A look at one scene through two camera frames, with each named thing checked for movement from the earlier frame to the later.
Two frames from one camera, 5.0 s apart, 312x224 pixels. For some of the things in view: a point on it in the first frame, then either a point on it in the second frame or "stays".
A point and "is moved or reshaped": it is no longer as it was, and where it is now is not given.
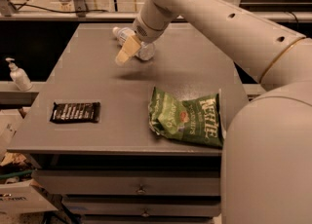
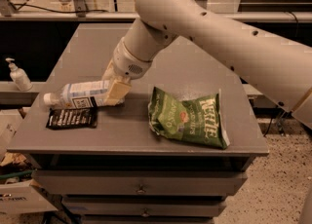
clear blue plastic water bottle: x=147 y=49 is moved or reshaped
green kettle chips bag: x=197 y=121 stays
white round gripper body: x=144 y=32 -> x=127 y=61
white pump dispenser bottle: x=19 y=76 stays
